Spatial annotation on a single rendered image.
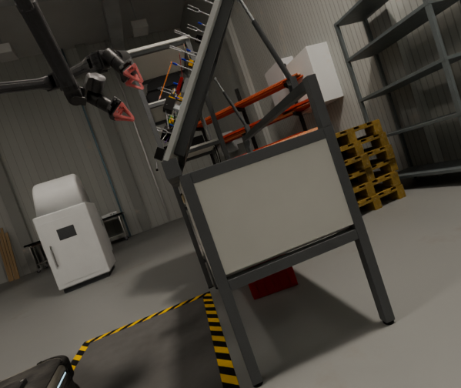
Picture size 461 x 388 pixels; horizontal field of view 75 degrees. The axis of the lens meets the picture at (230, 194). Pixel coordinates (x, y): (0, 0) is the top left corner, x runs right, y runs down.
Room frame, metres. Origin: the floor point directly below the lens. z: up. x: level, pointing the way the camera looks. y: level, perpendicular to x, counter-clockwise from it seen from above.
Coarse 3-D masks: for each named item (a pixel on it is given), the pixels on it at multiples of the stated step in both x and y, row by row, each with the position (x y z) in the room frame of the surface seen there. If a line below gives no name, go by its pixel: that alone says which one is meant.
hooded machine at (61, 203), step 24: (48, 192) 4.13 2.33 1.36; (72, 192) 4.17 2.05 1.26; (48, 216) 3.97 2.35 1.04; (72, 216) 4.03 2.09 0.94; (96, 216) 4.56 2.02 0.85; (48, 240) 3.94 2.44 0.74; (72, 240) 4.00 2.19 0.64; (96, 240) 4.08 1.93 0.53; (72, 264) 3.98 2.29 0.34; (96, 264) 4.05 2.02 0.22; (72, 288) 3.99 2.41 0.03
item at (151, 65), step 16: (144, 48) 2.25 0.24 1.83; (160, 48) 2.28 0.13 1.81; (176, 48) 2.41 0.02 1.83; (144, 64) 2.48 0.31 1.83; (160, 64) 2.58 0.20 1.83; (144, 80) 2.79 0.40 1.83; (144, 96) 2.24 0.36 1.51; (208, 96) 2.31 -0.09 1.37; (160, 112) 2.54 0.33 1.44; (160, 144) 2.24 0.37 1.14; (208, 144) 2.29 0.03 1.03; (224, 144) 2.31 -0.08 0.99; (176, 192) 2.24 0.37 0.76; (192, 240) 2.24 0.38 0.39
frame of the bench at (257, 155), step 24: (288, 144) 1.09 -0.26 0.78; (336, 144) 1.12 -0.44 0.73; (216, 168) 1.05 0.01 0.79; (336, 168) 1.12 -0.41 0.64; (192, 192) 1.03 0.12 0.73; (192, 216) 1.03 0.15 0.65; (360, 216) 1.12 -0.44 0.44; (336, 240) 1.10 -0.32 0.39; (360, 240) 1.12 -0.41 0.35; (216, 264) 1.03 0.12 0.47; (264, 264) 1.08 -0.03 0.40; (288, 264) 1.07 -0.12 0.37; (216, 288) 2.16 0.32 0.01; (384, 288) 1.12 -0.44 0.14; (384, 312) 1.12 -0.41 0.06; (240, 336) 1.03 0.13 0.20
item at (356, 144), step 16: (352, 128) 2.84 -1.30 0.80; (368, 128) 2.97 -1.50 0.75; (352, 144) 2.82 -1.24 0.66; (384, 144) 2.91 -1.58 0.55; (352, 160) 2.76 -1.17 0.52; (368, 160) 2.82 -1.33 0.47; (384, 160) 2.92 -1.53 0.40; (352, 176) 2.77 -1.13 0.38; (368, 176) 2.83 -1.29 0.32; (384, 176) 2.86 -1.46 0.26; (368, 192) 2.80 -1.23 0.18; (384, 192) 2.84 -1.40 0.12; (400, 192) 2.90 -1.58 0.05; (368, 208) 2.87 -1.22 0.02
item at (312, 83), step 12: (300, 84) 1.18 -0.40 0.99; (312, 84) 1.12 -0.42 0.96; (288, 96) 1.31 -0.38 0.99; (300, 96) 1.25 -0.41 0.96; (312, 96) 1.12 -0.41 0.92; (276, 108) 1.47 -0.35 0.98; (288, 108) 1.43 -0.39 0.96; (312, 108) 1.14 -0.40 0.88; (324, 108) 1.12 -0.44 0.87; (264, 120) 1.69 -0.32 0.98; (324, 120) 1.12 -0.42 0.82; (252, 132) 1.97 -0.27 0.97
